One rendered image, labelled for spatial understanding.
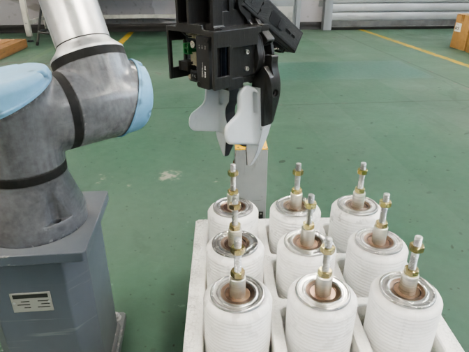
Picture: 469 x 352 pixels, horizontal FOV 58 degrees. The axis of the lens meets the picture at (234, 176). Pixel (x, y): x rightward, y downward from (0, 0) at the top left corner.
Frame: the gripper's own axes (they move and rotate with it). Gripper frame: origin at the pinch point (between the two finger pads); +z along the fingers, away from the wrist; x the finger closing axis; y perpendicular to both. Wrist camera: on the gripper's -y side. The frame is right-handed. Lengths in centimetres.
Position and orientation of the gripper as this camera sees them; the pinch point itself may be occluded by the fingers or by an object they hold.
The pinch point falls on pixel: (242, 147)
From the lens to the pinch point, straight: 49.4
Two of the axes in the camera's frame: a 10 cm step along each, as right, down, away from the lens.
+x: 6.9, 3.1, -6.5
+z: 0.0, 9.0, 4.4
